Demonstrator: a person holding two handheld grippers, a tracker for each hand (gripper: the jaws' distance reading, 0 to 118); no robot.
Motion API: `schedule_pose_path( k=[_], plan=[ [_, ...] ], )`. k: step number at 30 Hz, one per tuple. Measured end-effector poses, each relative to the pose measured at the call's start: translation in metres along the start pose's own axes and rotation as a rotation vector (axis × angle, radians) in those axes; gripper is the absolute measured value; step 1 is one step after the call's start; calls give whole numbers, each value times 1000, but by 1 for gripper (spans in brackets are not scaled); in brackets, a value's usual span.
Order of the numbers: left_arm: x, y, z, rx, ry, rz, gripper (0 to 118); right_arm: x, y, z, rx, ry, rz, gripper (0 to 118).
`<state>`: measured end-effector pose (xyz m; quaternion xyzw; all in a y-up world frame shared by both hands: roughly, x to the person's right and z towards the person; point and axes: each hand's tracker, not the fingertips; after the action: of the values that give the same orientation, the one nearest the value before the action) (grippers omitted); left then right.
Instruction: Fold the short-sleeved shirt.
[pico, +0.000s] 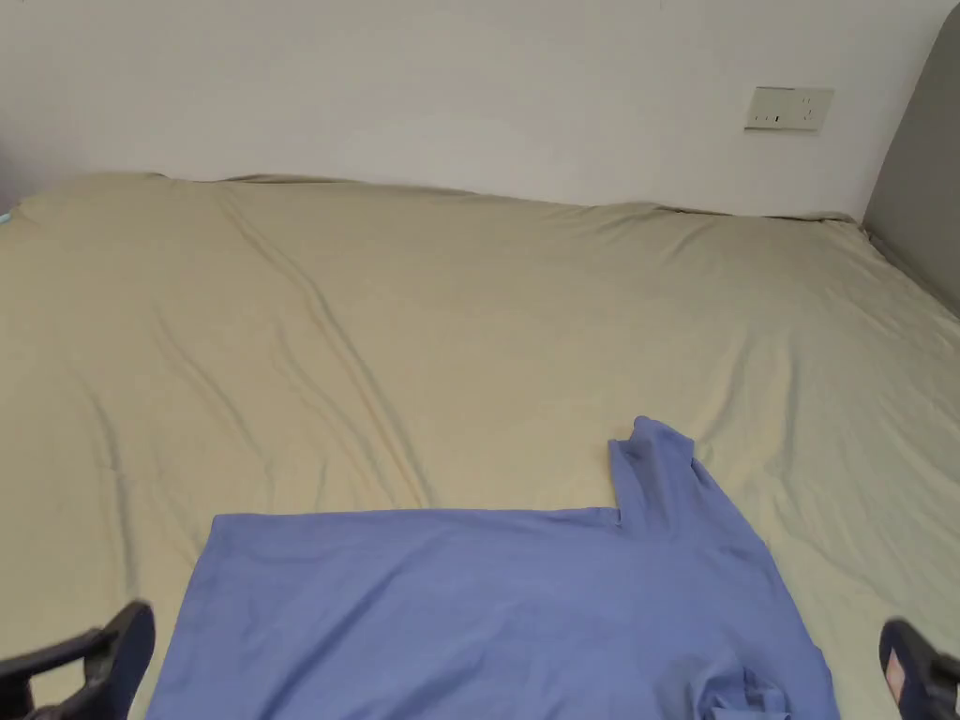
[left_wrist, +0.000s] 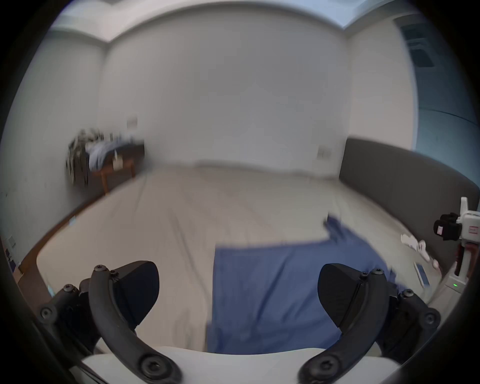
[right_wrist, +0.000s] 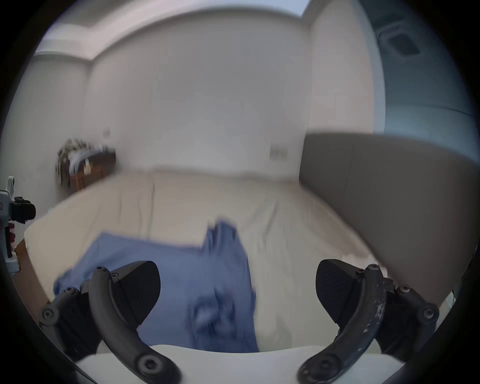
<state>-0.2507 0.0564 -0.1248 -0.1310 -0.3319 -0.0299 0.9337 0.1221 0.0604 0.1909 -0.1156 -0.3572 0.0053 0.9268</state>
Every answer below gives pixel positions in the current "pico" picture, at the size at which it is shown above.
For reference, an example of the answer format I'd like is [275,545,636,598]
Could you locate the beige wall socket panel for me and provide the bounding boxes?
[743,85,836,136]

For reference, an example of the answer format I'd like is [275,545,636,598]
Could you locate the grey padded headboard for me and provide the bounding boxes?
[861,6,960,318]

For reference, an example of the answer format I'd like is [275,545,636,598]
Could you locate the blue shirt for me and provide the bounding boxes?
[145,415,845,720]

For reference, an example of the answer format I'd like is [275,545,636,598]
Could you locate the bed with beige sheet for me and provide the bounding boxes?
[0,172,960,720]

